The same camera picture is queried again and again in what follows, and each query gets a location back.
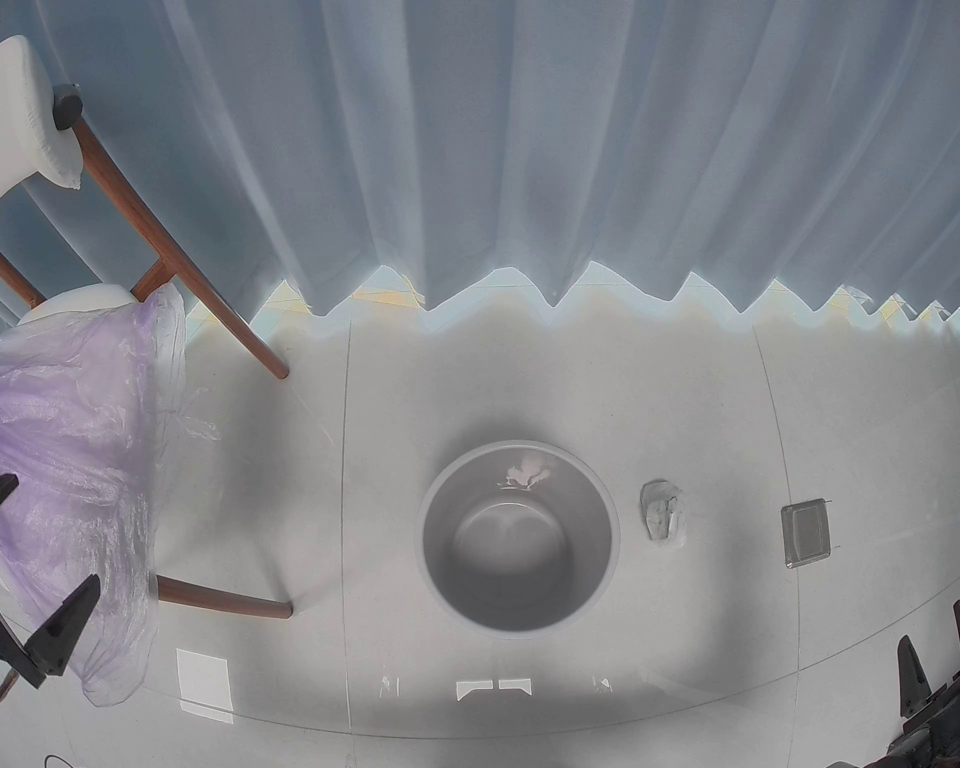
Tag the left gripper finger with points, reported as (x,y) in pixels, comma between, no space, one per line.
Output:
(6,491)
(64,626)

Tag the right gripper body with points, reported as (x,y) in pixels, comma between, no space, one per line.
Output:
(937,724)

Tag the crumpled white paper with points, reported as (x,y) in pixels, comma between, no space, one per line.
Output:
(660,514)

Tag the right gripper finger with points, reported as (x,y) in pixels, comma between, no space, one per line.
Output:
(957,630)
(913,679)

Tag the white cushioned wooden chair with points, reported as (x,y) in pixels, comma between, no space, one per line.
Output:
(22,112)

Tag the pale blue curtain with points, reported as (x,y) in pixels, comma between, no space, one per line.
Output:
(525,150)

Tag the white trash bin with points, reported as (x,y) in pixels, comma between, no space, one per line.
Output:
(517,592)

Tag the purple plastic bag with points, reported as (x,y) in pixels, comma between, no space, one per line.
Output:
(75,450)

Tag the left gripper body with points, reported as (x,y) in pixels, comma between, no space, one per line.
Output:
(19,656)

